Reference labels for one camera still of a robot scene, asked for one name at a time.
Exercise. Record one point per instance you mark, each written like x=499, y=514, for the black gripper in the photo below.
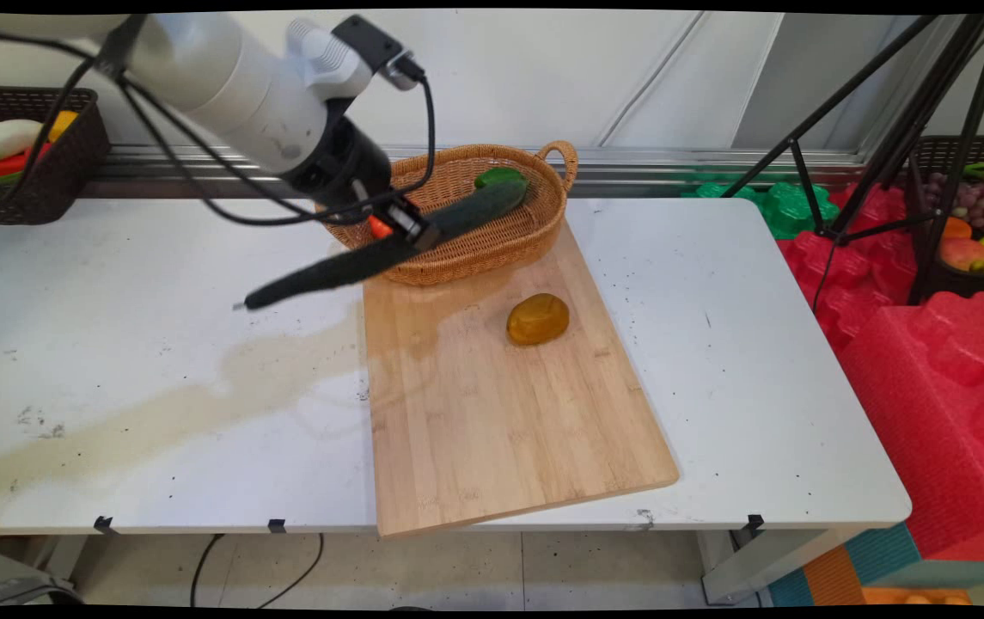
x=341, y=168

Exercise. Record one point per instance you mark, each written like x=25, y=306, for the dark green cucumber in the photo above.
x=328, y=271

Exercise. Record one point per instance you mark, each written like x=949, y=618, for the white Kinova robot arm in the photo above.
x=216, y=77

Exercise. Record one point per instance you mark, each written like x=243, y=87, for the orange carrot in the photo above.
x=380, y=228

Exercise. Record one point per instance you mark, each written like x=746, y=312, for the green pepper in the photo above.
x=498, y=177

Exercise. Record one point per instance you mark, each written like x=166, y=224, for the brown yellow potato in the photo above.
x=537, y=319

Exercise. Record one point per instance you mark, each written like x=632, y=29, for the bamboo cutting board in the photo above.
x=500, y=430

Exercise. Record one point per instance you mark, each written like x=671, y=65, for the dark woven vegetable basket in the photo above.
x=62, y=185

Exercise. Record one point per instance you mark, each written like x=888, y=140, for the black table edge clip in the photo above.
x=754, y=524
x=103, y=524
x=277, y=525

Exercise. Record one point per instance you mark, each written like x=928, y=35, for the yellow vegetable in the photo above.
x=64, y=123

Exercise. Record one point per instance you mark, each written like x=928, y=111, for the white eggplant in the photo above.
x=3, y=137

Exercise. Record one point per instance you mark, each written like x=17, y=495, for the green foam mat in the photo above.
x=788, y=211

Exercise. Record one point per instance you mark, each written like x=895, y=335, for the red foam mat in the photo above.
x=930, y=413
x=844, y=275

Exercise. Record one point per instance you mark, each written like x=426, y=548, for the white table leg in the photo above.
x=758, y=567

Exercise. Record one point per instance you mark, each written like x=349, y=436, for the black tripod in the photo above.
x=895, y=146

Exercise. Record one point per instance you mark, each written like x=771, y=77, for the grey floor base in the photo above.
x=10, y=580

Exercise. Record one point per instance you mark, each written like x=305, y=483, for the dark woven fruit basket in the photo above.
x=943, y=155

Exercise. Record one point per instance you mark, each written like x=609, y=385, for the small orange fruit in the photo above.
x=957, y=229

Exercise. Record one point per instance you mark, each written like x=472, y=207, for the red yellow mango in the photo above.
x=964, y=254

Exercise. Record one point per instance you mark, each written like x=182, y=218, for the purple grape bunch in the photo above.
x=981, y=205

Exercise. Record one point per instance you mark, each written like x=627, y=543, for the teal orange foam block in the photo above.
x=878, y=567

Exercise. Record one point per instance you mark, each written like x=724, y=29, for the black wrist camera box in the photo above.
x=371, y=43

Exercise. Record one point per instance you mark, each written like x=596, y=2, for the grey metal wall rail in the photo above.
x=672, y=168

